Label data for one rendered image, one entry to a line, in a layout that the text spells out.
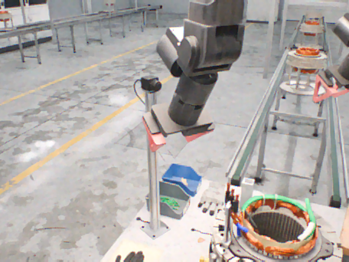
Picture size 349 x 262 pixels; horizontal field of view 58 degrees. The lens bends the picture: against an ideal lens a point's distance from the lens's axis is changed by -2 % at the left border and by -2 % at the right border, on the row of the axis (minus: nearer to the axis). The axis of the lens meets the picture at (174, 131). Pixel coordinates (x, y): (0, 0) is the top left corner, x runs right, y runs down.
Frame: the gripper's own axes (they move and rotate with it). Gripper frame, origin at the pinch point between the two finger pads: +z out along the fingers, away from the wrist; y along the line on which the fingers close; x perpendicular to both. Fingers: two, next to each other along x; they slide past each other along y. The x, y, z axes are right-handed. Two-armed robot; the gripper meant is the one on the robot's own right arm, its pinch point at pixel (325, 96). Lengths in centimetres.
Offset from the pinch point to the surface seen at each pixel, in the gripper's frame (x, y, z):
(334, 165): 4, -71, 70
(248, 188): 11.3, 25.8, 18.2
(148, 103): -28, 37, 26
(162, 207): -7, 30, 70
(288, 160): -44, -163, 188
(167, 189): -16, 22, 76
